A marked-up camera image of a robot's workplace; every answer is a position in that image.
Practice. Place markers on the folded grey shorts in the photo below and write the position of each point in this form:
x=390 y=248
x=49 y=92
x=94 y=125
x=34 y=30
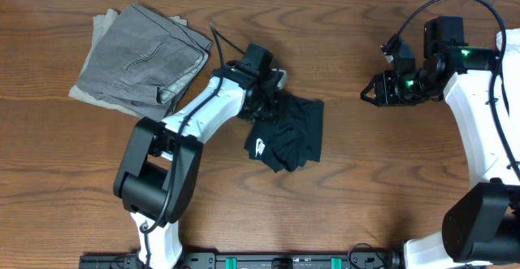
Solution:
x=144 y=62

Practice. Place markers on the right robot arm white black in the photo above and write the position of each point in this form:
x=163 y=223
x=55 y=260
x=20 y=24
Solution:
x=482 y=228

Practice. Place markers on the black t-shirt white logo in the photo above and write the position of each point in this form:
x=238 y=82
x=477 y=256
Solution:
x=293 y=140

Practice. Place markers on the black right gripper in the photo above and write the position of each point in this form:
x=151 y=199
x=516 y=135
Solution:
x=385 y=95

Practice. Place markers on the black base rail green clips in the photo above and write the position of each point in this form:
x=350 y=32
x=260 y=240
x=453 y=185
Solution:
x=243 y=261

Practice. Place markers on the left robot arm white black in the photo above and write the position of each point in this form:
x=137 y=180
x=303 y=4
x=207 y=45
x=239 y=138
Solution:
x=158 y=172

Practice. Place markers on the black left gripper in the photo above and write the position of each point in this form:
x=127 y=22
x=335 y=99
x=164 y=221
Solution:
x=279 y=108

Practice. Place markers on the folded beige garment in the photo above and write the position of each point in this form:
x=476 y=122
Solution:
x=101 y=23

